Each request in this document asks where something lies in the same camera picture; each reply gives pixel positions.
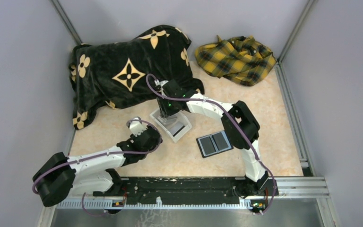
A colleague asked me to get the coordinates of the white plastic card tray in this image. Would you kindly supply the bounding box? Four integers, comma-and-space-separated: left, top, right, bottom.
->
149, 108, 192, 143

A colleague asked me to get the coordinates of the black leather card holder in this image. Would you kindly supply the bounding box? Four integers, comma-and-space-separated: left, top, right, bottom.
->
196, 131, 233, 158

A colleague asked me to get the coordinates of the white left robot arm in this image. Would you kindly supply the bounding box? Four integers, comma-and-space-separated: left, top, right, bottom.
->
32, 126, 162, 207

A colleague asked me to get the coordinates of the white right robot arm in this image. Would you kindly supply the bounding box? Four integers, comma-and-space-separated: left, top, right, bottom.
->
151, 79, 277, 196

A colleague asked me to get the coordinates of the black floral velvet blanket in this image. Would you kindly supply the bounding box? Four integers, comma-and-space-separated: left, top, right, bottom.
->
68, 25, 205, 130

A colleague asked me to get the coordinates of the yellow plaid cloth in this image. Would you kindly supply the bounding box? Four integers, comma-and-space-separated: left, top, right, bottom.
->
194, 36, 277, 87

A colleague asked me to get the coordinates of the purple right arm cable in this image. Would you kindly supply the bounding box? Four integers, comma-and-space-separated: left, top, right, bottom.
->
146, 73, 278, 215

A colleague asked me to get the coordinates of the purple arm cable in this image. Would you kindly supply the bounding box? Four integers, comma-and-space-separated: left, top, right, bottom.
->
32, 118, 164, 217
146, 73, 278, 215

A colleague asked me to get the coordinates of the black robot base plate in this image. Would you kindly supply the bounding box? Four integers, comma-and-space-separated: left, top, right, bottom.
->
93, 177, 279, 205

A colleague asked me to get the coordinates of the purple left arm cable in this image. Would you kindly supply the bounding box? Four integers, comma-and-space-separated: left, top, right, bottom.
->
32, 118, 164, 217

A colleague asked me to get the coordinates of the aluminium frame rail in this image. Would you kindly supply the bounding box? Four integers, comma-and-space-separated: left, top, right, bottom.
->
38, 176, 336, 227

